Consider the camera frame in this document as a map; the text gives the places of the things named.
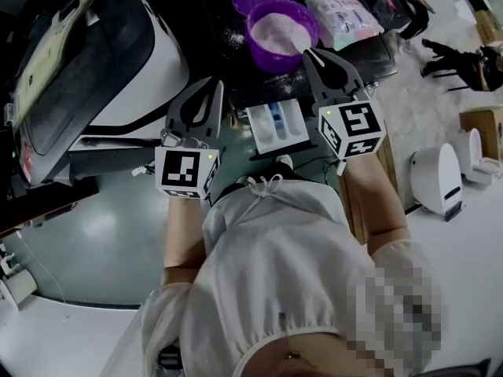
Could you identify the white plastic spoon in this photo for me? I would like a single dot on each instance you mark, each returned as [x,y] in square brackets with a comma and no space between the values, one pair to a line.
[302,43]

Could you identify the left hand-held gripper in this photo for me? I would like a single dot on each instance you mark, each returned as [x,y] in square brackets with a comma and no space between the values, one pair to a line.
[178,169]

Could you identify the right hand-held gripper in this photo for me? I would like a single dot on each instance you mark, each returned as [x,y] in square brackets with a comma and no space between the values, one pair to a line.
[353,128]

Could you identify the pink and white packet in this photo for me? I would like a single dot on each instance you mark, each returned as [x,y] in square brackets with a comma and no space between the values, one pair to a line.
[346,18]

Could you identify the person's right forearm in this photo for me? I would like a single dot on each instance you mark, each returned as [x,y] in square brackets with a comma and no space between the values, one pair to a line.
[373,198]

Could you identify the black table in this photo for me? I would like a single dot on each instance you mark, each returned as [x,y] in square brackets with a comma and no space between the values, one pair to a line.
[220,26]

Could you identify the white powder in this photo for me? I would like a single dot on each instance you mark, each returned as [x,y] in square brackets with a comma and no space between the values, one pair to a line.
[275,34]

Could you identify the white paper roll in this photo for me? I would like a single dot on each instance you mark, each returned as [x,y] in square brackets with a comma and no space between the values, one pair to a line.
[21,285]

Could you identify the white detergent drawer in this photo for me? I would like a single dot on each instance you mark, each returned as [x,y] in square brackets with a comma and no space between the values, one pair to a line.
[275,126]

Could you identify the black bag with pink mark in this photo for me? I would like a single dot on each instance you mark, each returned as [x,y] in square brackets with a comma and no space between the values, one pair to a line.
[383,2]

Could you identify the person's left white shoe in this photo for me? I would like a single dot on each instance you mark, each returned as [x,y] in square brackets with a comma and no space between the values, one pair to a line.
[243,180]

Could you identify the dark wooden shelf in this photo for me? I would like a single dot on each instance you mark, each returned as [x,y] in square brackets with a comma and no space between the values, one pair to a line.
[43,206]

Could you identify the person's white shoe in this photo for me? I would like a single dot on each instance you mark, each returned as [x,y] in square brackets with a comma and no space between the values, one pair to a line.
[243,180]
[285,160]

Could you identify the brown cardboard box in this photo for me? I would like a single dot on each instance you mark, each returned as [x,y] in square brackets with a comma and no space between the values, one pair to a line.
[489,26]
[479,126]

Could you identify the person's black trousers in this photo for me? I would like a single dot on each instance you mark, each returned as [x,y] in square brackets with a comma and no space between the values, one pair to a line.
[281,171]

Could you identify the purple plastic bowl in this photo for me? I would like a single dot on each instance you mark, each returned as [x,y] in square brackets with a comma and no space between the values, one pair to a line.
[271,59]

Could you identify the person's right white shoe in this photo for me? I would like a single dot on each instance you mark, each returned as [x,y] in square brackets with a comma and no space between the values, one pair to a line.
[285,160]

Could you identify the white and black washing machine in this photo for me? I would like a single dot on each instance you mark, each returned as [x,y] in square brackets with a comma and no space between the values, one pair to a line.
[118,73]

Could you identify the person's white shirt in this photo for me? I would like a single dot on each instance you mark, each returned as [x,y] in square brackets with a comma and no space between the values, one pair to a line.
[275,269]

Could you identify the person's left forearm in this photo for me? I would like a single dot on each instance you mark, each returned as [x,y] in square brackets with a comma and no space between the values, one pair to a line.
[182,238]

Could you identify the white rounded appliance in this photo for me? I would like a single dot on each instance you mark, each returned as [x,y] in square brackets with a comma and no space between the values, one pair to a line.
[436,179]

